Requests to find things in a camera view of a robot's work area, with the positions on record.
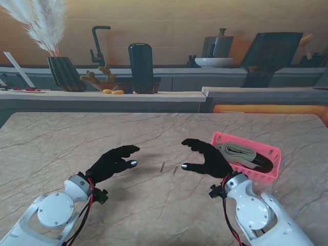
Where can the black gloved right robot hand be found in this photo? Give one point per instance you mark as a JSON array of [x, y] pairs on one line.
[[212, 161]]

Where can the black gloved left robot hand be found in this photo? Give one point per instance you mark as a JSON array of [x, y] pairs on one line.
[[107, 164]]

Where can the dark brown belt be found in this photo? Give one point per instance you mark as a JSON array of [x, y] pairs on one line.
[[264, 161]]

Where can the pink plastic storage basket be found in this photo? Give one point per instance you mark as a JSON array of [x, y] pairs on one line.
[[269, 151]]

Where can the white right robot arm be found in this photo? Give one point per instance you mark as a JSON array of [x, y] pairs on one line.
[[256, 212]]

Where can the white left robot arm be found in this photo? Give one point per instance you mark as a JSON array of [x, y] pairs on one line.
[[51, 212]]

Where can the small metal pin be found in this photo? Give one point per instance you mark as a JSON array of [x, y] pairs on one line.
[[175, 170]]

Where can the orange fruit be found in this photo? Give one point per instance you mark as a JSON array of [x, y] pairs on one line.
[[118, 92], [107, 91]]

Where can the raised counter orange glow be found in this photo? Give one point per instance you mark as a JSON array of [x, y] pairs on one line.
[[256, 92]]

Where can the grey back counter cabinets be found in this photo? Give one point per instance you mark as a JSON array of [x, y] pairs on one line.
[[184, 82]]

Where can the cactus plants in bowl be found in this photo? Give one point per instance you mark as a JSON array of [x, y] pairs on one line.
[[107, 77]]

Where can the white speckled bowl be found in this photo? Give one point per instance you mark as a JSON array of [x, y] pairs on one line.
[[214, 62]]

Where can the dark ribbed vase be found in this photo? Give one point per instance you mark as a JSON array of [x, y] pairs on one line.
[[64, 74]]

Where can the small black stand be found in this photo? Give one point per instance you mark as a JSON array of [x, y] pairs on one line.
[[191, 62]]

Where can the tall black cylinder container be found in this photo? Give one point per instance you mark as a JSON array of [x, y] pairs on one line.
[[141, 66]]

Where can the plate with red food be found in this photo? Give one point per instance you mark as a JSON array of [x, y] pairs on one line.
[[28, 90]]

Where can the grey pot with lid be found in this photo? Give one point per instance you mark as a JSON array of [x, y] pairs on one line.
[[220, 46]]

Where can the black kitchen faucet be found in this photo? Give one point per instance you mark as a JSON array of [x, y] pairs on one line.
[[97, 43]]

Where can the white leaning board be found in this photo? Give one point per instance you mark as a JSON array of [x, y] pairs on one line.
[[18, 68]]

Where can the dark utensil holder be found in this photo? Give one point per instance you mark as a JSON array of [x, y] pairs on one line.
[[315, 61]]

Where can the white pampas grass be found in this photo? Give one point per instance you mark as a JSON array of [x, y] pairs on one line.
[[48, 33]]

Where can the wooden kitchen utensils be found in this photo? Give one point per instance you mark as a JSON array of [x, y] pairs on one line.
[[306, 42]]

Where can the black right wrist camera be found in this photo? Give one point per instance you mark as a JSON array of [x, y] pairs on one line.
[[216, 192]]

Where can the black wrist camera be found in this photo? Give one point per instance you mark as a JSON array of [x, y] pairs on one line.
[[216, 192], [101, 196]]

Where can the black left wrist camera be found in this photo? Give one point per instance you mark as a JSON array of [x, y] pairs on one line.
[[101, 196]]

